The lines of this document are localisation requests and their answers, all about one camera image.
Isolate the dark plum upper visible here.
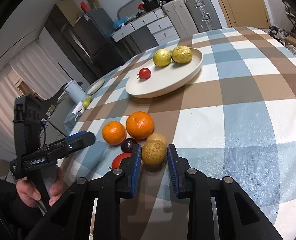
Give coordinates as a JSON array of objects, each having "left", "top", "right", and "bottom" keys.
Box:
[{"left": 121, "top": 138, "right": 137, "bottom": 153}]

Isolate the green lime pair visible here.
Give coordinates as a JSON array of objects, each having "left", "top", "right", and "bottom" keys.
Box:
[{"left": 82, "top": 96, "right": 93, "bottom": 109}]

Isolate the beige suitcase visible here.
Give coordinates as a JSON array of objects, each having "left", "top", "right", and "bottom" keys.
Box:
[{"left": 163, "top": 0, "right": 198, "bottom": 38}]

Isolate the brown longan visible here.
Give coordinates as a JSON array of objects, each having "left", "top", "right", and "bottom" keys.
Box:
[
  {"left": 141, "top": 140, "right": 166, "bottom": 166},
  {"left": 147, "top": 133, "right": 168, "bottom": 146}
]

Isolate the dark grey refrigerator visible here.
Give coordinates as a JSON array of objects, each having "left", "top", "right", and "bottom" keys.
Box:
[{"left": 73, "top": 9, "right": 132, "bottom": 75}]

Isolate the small beige side plate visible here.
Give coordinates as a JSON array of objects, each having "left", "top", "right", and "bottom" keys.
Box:
[{"left": 86, "top": 77, "right": 105, "bottom": 95}]

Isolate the smooth yellow passion fruit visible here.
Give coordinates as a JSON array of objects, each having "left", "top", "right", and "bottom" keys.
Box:
[{"left": 153, "top": 49, "right": 171, "bottom": 67}]

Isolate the cream round plate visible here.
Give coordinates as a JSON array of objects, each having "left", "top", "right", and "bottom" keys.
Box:
[{"left": 125, "top": 48, "right": 203, "bottom": 99}]

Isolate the grey aluminium suitcase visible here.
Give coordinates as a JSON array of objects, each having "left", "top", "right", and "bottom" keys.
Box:
[{"left": 185, "top": 0, "right": 222, "bottom": 33}]

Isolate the small orange mandarin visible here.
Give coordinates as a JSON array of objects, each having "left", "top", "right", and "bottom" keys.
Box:
[{"left": 102, "top": 121, "right": 126, "bottom": 146}]

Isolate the white drawer desk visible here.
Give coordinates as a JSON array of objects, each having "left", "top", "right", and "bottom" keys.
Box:
[{"left": 111, "top": 8, "right": 179, "bottom": 47}]

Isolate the wrinkled yellow passion fruit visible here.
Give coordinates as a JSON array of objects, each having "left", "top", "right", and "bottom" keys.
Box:
[{"left": 171, "top": 46, "right": 192, "bottom": 64}]

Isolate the wooden door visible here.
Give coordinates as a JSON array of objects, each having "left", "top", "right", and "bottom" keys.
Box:
[{"left": 218, "top": 0, "right": 270, "bottom": 29}]

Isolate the person's left hand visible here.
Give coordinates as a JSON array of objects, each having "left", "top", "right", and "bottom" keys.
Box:
[{"left": 16, "top": 168, "right": 64, "bottom": 207}]

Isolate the red tomato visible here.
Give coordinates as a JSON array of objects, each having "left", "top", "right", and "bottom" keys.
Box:
[
  {"left": 137, "top": 68, "right": 151, "bottom": 80},
  {"left": 111, "top": 153, "right": 131, "bottom": 170}
]

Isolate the white kettle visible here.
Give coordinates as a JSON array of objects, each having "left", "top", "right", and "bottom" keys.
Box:
[{"left": 63, "top": 80, "right": 87, "bottom": 104}]

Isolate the large orange mandarin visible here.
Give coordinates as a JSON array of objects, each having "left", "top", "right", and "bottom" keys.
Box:
[{"left": 126, "top": 112, "right": 155, "bottom": 140}]

